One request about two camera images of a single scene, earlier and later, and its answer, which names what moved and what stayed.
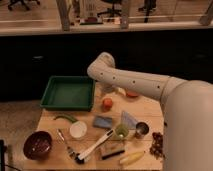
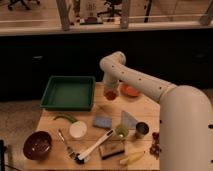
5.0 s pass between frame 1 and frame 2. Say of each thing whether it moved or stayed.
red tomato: moved
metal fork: stayed
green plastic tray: stayed
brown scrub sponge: stayed
